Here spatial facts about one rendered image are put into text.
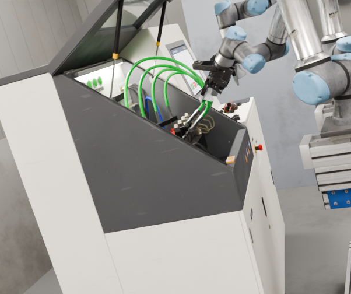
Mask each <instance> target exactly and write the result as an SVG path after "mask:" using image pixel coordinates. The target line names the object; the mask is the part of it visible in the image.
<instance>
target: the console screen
mask: <svg viewBox="0 0 351 294"><path fill-rule="evenodd" d="M165 46H166V48H167V50H168V52H169V53H170V55H171V57H172V59H175V60H177V61H180V62H182V63H183V64H185V65H187V66H189V67H190V68H191V69H192V64H193V63H194V62H195V61H194V59H193V57H192V55H191V53H190V51H189V49H188V47H187V46H186V44H185V42H184V40H179V41H176V42H173V43H170V44H166V45H165ZM175 65H176V66H177V67H179V68H181V69H183V70H185V71H187V72H189V73H191V72H190V71H189V70H187V69H185V68H184V67H182V66H181V65H178V64H176V63H175ZM194 71H195V72H196V73H197V74H198V75H199V76H200V78H201V79H202V80H203V81H204V82H205V80H204V78H203V76H202V74H201V72H200V70H194ZM191 74H192V73H191ZM181 76H182V78H183V80H184V81H185V83H186V85H187V87H188V88H189V91H190V92H191V94H192V96H193V97H195V98H196V99H198V100H199V99H200V95H201V91H202V88H201V87H200V86H199V85H198V84H197V83H196V82H195V81H194V80H193V79H192V78H190V77H189V76H188V75H184V74H181Z"/></svg>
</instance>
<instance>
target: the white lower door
mask: <svg viewBox="0 0 351 294"><path fill-rule="evenodd" d="M243 209H244V212H245V217H246V220H247V224H248V228H249V231H250V235H251V240H252V244H253V246H254V251H255V255H256V258H257V263H258V266H259V271H260V274H261V278H262V283H263V285H264V289H265V294H283V274H282V270H281V267H280V262H279V258H278V254H277V251H276V246H275V241H274V238H273V234H272V229H271V225H270V222H269V218H268V213H267V210H266V206H265V201H264V196H263V193H262V189H261V185H260V182H259V177H258V173H257V168H256V165H255V161H254V159H253V162H252V167H251V173H250V178H249V181H248V187H247V192H246V196H245V201H244V206H243Z"/></svg>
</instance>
